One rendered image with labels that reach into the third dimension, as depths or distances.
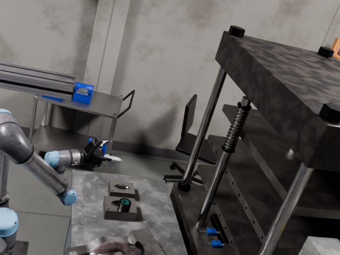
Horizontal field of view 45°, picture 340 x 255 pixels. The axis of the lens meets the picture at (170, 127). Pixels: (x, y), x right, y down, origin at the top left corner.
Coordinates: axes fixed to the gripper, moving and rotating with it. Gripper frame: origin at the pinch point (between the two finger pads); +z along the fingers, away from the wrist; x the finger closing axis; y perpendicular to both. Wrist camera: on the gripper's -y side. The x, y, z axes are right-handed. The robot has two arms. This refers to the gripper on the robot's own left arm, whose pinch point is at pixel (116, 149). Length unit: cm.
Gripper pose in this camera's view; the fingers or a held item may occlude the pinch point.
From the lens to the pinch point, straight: 208.9
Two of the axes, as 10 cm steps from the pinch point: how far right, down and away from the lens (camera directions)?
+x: 5.1, 6.1, -6.1
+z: 7.9, -0.6, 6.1
